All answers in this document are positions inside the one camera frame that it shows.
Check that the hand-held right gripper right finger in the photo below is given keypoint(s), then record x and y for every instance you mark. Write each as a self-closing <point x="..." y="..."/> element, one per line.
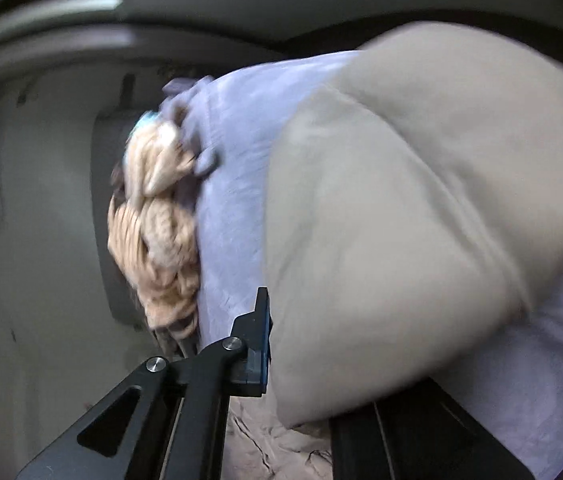
<point x="411" y="440"/>

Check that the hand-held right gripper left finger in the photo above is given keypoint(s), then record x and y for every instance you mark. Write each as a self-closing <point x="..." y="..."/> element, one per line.
<point x="263" y="345"/>

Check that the beige puffer jacket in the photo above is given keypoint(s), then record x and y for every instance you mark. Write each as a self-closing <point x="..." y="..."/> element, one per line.
<point x="411" y="220"/>

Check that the lavender plush blanket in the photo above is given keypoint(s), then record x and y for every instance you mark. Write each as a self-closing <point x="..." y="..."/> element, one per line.
<point x="231" y="200"/>

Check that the cream chunky knitted throw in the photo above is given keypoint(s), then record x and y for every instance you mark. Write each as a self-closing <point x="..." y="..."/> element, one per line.
<point x="161" y="220"/>

